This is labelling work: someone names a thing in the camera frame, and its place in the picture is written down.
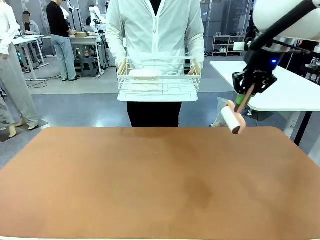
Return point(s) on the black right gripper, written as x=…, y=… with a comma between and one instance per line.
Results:
x=255, y=78

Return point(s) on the pink lint roller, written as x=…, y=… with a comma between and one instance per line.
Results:
x=231, y=117

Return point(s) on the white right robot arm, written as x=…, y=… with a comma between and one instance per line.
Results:
x=282, y=15

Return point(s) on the person's right forearm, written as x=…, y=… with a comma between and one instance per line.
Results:
x=115, y=50

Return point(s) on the person's left forearm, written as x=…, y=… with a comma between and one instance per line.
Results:
x=196, y=50

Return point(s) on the person's left hand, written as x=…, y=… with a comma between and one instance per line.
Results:
x=193, y=72

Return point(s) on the person's right hand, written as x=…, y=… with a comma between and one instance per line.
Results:
x=121, y=68

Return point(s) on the clear plastic bag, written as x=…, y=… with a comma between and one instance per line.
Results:
x=221, y=112

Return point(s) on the white rounded side table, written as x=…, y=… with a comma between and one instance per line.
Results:
x=287, y=97

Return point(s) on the wooden shoe rack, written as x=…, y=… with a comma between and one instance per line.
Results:
x=228, y=45

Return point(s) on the person in white jacket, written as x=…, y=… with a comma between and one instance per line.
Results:
x=155, y=37

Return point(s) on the grey step stool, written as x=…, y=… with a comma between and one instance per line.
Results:
x=88, y=66

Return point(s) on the white desk with cardboard box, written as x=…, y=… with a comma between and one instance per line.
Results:
x=85, y=39

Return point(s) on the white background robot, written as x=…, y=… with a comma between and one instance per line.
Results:
x=95, y=17

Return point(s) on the brown cardboard box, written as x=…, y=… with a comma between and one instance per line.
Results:
x=81, y=34

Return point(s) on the person in black top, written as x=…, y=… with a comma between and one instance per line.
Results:
x=58, y=25

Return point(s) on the white power strip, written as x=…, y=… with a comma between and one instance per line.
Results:
x=36, y=80

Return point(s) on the dark floor mat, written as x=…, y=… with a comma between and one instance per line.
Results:
x=30, y=127

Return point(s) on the seated person in grey jacket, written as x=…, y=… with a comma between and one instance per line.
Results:
x=31, y=28

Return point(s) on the white desk with thin legs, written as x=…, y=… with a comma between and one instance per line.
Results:
x=27, y=38

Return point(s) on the person in white top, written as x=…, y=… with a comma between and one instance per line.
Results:
x=12, y=75

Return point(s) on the person in grey trousers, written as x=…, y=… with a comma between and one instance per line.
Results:
x=6, y=115

